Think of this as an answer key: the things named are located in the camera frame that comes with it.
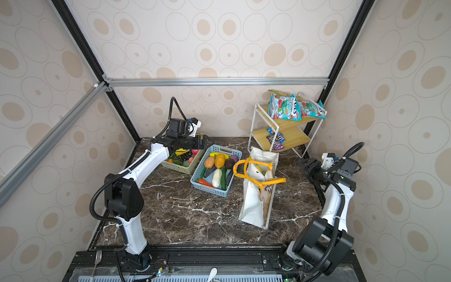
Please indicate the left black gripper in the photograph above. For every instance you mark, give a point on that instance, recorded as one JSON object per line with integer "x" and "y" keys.
{"x": 202, "y": 143}

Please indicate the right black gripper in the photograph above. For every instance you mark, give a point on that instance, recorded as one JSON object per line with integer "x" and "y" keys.
{"x": 316, "y": 163}

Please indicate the white grocery bag yellow handles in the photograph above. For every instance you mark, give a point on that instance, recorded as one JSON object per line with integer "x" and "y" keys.
{"x": 259, "y": 186}

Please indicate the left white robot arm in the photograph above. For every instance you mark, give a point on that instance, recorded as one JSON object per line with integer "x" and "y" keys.
{"x": 119, "y": 199}

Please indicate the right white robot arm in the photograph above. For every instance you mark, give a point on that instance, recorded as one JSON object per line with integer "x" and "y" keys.
{"x": 325, "y": 241}

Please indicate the colorful candy bag right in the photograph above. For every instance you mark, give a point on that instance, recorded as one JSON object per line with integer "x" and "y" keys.
{"x": 312, "y": 110}

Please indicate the colorful candy bag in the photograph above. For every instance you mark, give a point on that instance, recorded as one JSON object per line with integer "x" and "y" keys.
{"x": 284, "y": 106}
{"x": 312, "y": 110}

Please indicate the colorful candy bag left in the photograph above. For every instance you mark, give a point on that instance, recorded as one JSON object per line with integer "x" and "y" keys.
{"x": 284, "y": 106}

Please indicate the yellow toy banana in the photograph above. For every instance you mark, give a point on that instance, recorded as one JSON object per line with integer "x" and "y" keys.
{"x": 181, "y": 151}

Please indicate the dark toy grapes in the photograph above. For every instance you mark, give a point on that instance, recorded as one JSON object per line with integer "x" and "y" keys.
{"x": 182, "y": 160}

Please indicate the green perforated plastic basket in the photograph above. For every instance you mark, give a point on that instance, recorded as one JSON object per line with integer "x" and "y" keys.
{"x": 183, "y": 169}

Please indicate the yellow toy corn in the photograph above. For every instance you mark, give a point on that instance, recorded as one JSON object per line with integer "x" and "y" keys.
{"x": 215, "y": 154}

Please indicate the orange toy pumpkin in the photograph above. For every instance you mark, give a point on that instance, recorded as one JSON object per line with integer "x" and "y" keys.
{"x": 220, "y": 162}

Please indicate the orange toy carrot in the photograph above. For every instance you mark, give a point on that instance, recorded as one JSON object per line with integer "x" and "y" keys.
{"x": 203, "y": 182}

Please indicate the dark candy packet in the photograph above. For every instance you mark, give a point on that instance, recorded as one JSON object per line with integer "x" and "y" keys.
{"x": 275, "y": 140}

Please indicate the white toy daikon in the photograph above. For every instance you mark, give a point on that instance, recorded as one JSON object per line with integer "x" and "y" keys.
{"x": 216, "y": 180}

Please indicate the green toy cucumber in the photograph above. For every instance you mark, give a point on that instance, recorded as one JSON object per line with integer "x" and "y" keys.
{"x": 223, "y": 179}

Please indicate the purple toy onion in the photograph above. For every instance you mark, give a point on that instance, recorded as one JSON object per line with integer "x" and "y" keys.
{"x": 231, "y": 161}

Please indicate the silver horizontal aluminium bar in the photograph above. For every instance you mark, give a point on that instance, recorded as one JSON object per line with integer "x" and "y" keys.
{"x": 212, "y": 82}

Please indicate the white spoon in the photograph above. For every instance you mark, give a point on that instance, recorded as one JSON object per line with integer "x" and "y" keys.
{"x": 212, "y": 274}

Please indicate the metal fork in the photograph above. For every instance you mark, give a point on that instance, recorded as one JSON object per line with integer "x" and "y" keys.
{"x": 98, "y": 259}

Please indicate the silver diagonal aluminium bar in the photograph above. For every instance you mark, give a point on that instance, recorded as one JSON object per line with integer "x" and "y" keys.
{"x": 29, "y": 163}

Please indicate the white wire wooden shelf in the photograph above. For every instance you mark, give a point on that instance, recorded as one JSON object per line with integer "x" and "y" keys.
{"x": 296, "y": 133}

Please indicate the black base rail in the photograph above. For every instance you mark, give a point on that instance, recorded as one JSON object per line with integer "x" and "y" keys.
{"x": 181, "y": 259}

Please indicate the black vertical frame post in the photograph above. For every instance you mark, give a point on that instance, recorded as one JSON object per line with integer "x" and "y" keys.
{"x": 76, "y": 33}

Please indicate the black right frame post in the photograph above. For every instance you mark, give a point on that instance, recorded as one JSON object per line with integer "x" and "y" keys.
{"x": 350, "y": 32}

